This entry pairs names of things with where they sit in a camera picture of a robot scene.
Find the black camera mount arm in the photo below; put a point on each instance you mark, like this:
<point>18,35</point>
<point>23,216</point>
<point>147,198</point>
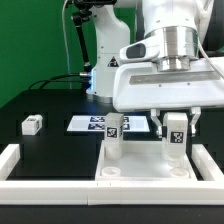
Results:
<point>81,16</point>

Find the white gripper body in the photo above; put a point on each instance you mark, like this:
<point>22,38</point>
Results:
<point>139,86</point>

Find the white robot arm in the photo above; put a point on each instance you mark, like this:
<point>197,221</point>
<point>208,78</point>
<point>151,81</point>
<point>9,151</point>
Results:
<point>166,68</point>

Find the white square tabletop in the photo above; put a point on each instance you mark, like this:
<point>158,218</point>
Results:
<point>141,161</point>

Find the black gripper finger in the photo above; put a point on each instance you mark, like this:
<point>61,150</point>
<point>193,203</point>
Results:
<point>156,125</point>
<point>195,113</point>

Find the white marker sheet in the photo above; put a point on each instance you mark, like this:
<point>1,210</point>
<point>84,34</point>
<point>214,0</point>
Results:
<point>84,123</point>

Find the white U-shaped fence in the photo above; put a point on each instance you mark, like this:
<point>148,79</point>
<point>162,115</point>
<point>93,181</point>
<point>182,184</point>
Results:
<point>208,191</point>

